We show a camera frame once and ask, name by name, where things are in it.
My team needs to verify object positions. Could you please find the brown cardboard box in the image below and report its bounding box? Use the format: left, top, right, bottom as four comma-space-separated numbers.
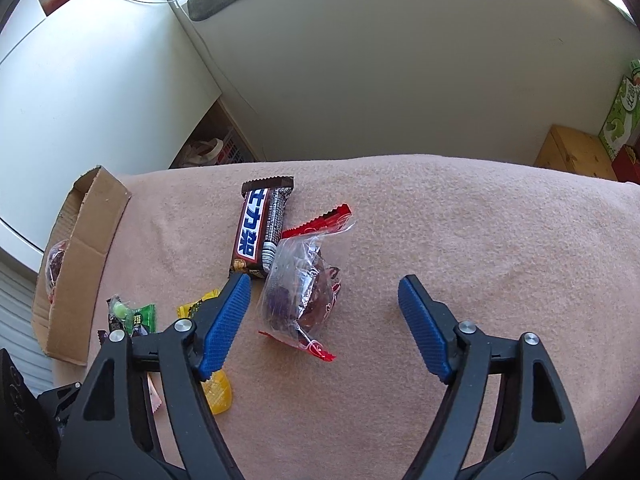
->
32, 166, 131, 366

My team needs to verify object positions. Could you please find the black candy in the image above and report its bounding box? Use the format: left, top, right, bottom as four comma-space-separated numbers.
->
98, 330, 110, 346

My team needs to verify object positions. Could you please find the Snickers bar Chinese label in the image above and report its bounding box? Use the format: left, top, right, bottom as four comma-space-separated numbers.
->
230, 176, 294, 278

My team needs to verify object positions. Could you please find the pink sachet packet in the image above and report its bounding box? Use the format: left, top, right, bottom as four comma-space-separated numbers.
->
146, 375, 162, 413

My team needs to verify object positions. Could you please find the white plastic storage basket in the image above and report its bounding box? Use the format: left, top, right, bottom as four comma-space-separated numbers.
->
169, 98, 262, 170

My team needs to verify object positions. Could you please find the yellow candy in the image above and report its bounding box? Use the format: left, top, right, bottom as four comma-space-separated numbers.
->
176, 289, 232, 415

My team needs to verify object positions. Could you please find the pink table cloth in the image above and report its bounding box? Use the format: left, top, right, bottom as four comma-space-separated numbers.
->
47, 155, 639, 479

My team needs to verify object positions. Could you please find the white radiator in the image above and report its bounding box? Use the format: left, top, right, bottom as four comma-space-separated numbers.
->
0, 262, 53, 396

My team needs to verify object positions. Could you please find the date snack clear red bag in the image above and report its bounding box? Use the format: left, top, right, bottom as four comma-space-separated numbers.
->
44, 240, 68, 304

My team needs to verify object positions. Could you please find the white cabinet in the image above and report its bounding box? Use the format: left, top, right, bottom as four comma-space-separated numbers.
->
1, 0, 220, 270

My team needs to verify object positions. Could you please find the wooden crate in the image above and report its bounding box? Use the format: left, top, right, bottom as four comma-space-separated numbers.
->
534, 125, 617, 181

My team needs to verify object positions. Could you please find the green candy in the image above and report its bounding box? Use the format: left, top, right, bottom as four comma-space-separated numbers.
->
106, 296, 156, 337

